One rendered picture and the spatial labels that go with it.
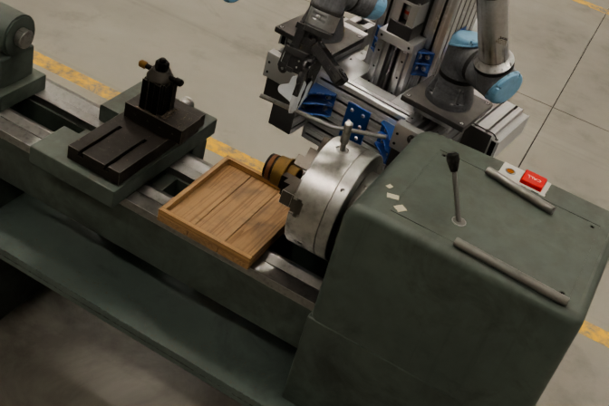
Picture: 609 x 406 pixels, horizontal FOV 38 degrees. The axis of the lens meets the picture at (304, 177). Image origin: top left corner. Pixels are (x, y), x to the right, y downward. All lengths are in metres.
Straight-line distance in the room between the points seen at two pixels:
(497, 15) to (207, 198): 0.96
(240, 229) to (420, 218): 0.61
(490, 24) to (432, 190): 0.53
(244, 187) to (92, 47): 2.47
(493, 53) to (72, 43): 2.95
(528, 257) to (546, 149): 3.12
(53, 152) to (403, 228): 1.06
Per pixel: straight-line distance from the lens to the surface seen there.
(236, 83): 4.91
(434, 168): 2.33
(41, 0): 5.43
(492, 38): 2.54
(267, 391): 2.59
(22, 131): 2.81
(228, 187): 2.67
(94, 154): 2.56
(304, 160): 2.42
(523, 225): 2.26
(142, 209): 2.57
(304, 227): 2.29
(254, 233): 2.52
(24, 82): 2.94
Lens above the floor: 2.49
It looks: 35 degrees down
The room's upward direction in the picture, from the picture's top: 16 degrees clockwise
